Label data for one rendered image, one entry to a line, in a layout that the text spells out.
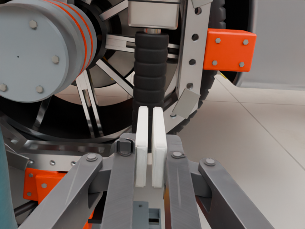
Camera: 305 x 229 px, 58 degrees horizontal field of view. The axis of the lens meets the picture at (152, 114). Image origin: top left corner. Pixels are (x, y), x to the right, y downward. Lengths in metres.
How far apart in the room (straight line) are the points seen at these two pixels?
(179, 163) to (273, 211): 1.43
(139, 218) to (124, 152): 0.88
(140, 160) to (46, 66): 0.25
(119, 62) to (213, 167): 0.65
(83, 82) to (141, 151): 0.49
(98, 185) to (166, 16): 0.18
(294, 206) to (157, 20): 1.47
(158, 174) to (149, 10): 0.17
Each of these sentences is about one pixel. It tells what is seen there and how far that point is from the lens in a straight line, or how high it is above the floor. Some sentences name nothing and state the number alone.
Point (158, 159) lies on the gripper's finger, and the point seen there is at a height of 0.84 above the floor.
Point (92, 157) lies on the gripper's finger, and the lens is 0.16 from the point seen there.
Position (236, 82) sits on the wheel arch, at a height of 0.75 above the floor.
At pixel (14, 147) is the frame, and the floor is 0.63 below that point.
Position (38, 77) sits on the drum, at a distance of 0.40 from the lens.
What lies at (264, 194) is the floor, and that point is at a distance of 1.68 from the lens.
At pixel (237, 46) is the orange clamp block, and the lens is 0.53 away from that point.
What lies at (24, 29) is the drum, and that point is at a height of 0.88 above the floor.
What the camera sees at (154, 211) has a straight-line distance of 1.17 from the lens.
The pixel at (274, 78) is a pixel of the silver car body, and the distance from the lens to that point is 0.74.
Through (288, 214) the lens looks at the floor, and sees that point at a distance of 1.60.
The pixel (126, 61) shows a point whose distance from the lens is 0.78.
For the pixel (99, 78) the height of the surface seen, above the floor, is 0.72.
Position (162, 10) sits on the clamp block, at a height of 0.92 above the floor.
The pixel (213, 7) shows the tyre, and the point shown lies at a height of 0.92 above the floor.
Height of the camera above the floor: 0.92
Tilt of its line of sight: 22 degrees down
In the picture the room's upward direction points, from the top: 4 degrees clockwise
